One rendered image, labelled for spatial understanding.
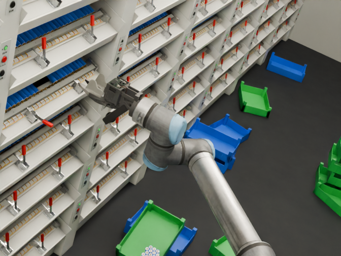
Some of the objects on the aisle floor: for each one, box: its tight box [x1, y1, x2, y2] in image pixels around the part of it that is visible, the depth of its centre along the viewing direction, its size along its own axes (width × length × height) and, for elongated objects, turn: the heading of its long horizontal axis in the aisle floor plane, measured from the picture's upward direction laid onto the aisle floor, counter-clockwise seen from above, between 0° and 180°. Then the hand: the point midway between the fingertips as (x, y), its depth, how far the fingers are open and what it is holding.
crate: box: [116, 200, 186, 256], centre depth 300 cm, size 30×20×8 cm
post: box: [53, 0, 138, 256], centre depth 245 cm, size 20×9×181 cm, turn 41°
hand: (84, 85), depth 213 cm, fingers open, 3 cm apart
